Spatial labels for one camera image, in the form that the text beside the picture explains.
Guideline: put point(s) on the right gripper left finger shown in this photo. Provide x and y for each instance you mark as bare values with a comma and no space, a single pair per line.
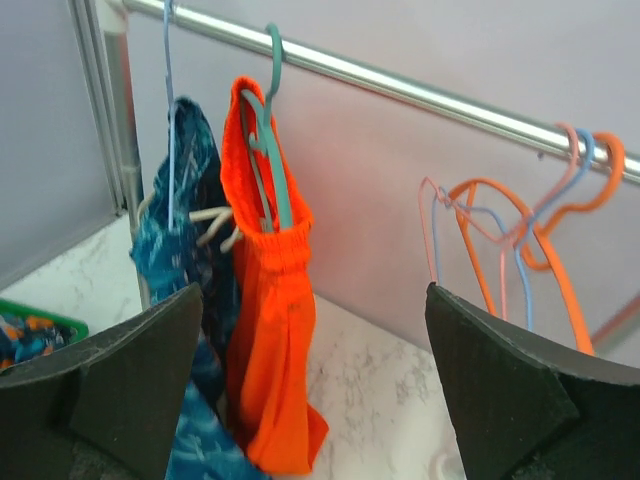
107,406

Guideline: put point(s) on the colourful comic print shorts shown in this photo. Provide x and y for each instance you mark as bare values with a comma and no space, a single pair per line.
20,345

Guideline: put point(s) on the teal plastic hanger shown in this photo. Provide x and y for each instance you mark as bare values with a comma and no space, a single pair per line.
264,141

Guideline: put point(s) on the orange shorts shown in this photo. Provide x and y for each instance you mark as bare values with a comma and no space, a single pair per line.
266,382

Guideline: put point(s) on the green plastic basket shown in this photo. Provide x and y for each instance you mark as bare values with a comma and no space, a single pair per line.
21,316

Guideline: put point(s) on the light blue wire hanger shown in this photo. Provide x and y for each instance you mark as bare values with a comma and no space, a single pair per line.
167,14

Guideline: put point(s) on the orange plastic hanger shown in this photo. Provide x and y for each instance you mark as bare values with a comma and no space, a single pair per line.
538,252

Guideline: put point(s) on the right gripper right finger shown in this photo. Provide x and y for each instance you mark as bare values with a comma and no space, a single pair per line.
525,407

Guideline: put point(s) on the silver clothes rack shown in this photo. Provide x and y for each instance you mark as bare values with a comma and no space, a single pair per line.
362,139

